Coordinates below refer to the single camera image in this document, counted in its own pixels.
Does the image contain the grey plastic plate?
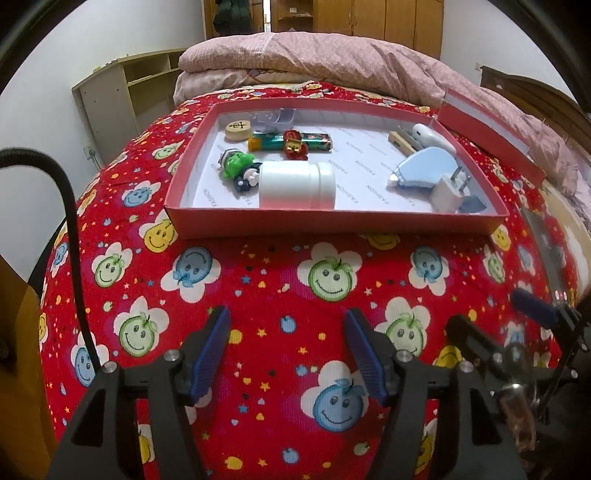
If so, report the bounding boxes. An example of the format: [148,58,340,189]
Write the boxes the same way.
[398,124,426,152]

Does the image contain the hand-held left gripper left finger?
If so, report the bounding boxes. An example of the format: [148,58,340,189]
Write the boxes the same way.
[46,305,232,480]

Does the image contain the notched wooden block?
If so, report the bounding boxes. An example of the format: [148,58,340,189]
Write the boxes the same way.
[388,130,416,158]

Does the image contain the pink quilt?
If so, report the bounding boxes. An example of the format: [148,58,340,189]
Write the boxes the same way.
[174,33,591,204]

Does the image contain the dark hanging jacket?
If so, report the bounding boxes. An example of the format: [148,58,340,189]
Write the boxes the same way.
[212,0,252,28]

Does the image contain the dark wooden headboard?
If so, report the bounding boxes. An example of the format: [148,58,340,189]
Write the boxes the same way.
[479,65,591,139]

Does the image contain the light blue oval case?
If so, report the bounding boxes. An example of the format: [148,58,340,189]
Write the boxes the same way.
[387,147,459,190]

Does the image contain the round wooden chess piece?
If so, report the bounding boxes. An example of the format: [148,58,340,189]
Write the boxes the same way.
[225,119,252,141]

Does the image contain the white charger plug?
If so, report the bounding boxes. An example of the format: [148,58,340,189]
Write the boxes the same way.
[431,166,472,214]

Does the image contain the green faced toy figure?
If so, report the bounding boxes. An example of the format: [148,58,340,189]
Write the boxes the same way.
[217,148,264,197]

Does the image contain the white plastic bottle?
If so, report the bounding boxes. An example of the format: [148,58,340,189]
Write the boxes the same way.
[259,161,337,209]

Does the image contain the shallow red cardboard box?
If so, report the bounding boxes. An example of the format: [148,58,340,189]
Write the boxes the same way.
[164,98,511,241]

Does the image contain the wooden wardrobe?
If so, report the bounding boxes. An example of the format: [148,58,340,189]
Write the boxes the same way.
[270,0,444,58]

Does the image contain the white earbud case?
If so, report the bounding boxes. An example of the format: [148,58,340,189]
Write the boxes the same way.
[412,122,458,155]

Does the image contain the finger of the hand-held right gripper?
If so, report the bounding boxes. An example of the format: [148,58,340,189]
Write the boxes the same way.
[510,288,583,330]
[444,315,522,384]

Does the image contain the black smartphone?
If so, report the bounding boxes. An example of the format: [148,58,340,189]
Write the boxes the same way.
[519,208,575,305]

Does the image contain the red smiley printed blanket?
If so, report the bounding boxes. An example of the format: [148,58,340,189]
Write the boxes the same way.
[39,82,587,480]

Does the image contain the beige shelf unit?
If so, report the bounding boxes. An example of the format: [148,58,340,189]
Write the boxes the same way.
[71,47,188,148]

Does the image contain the red cardboard box lid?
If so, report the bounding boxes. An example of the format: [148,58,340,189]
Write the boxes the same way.
[436,88,548,185]

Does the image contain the red keychain toy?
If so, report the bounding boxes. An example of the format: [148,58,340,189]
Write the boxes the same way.
[281,129,311,161]

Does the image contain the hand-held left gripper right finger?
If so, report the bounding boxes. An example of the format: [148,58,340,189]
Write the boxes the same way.
[343,307,529,480]

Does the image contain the thick black cable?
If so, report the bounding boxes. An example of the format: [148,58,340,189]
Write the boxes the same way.
[0,147,109,377]

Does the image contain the brown wooden cabinet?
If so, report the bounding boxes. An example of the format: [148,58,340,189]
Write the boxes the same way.
[0,254,56,480]

